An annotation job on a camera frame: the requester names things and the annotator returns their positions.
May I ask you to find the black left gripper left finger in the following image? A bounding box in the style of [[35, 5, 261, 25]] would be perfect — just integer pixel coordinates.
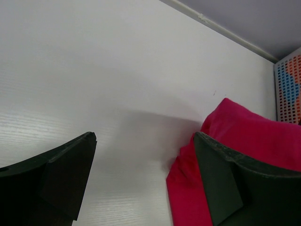
[[0, 132, 97, 226]]

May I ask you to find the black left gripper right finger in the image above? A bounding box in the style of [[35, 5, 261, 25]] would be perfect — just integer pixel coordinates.
[[193, 132, 301, 226]]

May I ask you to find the red t shirt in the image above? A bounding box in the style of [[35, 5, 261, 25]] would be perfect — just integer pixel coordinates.
[[166, 98, 301, 226]]

